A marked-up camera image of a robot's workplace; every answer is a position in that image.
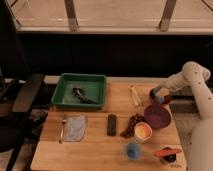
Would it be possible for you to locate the blue sponge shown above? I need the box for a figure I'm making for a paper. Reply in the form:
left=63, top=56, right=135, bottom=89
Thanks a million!
left=156, top=96, right=165, bottom=104

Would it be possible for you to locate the green plastic tray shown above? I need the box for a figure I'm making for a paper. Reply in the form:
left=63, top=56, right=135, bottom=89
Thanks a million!
left=51, top=73, right=106, bottom=110

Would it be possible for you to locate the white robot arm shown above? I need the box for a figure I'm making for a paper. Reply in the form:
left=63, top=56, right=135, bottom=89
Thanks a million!
left=150, top=61, right=213, bottom=171

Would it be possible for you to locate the dark utensil in tray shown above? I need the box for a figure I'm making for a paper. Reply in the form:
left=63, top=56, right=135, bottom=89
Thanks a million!
left=72, top=87, right=95, bottom=104

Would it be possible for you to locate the red small bowl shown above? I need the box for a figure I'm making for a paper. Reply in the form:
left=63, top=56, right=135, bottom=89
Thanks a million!
left=149, top=89, right=171, bottom=105

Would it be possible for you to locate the pale yellow stick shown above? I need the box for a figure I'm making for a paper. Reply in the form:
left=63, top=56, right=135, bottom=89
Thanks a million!
left=130, top=85, right=142, bottom=106

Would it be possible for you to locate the purple bowl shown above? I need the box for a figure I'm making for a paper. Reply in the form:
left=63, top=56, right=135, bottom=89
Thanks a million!
left=144, top=104, right=171, bottom=129

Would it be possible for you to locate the yellow orange cup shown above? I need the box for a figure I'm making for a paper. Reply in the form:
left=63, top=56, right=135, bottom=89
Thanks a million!
left=134, top=122, right=152, bottom=142

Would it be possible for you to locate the wooden cutting board table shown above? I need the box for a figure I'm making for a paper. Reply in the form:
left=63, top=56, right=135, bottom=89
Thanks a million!
left=31, top=82, right=187, bottom=171

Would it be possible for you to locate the dark red grape bunch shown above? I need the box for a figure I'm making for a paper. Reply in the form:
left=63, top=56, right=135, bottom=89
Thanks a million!
left=120, top=114, right=144, bottom=138

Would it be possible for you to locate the black rectangular block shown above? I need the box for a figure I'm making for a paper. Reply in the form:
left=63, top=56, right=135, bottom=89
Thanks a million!
left=107, top=114, right=117, bottom=136

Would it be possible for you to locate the orange carrot toy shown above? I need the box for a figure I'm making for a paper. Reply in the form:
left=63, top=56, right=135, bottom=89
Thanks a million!
left=154, top=149, right=182, bottom=157

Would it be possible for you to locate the blue small cup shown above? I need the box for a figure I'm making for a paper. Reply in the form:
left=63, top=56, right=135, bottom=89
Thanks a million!
left=125, top=142, right=142, bottom=161

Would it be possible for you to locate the black small cup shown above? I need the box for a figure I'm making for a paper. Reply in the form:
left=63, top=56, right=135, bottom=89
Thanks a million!
left=160, top=147, right=176, bottom=164

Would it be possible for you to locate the blue cloth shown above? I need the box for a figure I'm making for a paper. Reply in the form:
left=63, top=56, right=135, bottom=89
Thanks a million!
left=65, top=116, right=87, bottom=142

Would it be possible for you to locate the metal spoon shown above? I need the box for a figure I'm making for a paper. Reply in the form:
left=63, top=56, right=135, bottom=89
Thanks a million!
left=59, top=118, right=67, bottom=144

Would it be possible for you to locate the black chair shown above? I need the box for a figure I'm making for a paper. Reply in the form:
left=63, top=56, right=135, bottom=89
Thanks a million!
left=0, top=0, right=47, bottom=171

